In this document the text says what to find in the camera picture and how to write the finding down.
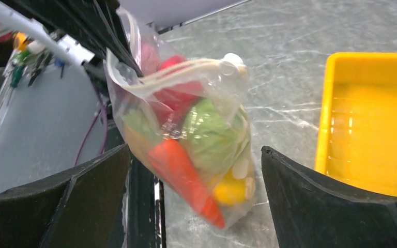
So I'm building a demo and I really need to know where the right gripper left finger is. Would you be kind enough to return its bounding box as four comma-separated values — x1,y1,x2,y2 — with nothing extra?
0,145,131,247

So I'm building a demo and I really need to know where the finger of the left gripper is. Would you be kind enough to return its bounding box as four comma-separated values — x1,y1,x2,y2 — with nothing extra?
3,0,143,76

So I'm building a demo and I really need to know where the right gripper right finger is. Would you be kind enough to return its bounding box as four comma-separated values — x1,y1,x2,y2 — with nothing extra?
261,146,397,247

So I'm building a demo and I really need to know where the yellow lemon toy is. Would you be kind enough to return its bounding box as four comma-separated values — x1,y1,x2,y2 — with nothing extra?
212,169,256,206

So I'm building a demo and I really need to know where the orange mango toy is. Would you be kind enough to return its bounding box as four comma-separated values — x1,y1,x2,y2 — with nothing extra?
123,126,156,174

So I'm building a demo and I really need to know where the orange carrot toy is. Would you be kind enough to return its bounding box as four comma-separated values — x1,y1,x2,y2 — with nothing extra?
148,139,225,229

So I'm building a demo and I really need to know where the red bell pepper toy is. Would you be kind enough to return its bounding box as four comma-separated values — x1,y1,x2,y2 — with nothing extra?
148,54,206,127

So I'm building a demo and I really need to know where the green cabbage toy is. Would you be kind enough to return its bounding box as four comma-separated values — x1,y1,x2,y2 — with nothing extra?
121,98,251,176

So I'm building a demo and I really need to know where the clear zip top bag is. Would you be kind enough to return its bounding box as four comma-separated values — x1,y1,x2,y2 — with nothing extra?
104,8,256,229

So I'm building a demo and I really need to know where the purple onion toy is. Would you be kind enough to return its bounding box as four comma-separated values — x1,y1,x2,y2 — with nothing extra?
141,43,160,76

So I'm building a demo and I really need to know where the yellow plastic tray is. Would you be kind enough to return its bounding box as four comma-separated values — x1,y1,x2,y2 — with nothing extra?
315,52,397,197

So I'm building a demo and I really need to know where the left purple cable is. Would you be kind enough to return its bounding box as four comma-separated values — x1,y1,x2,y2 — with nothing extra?
73,85,110,168

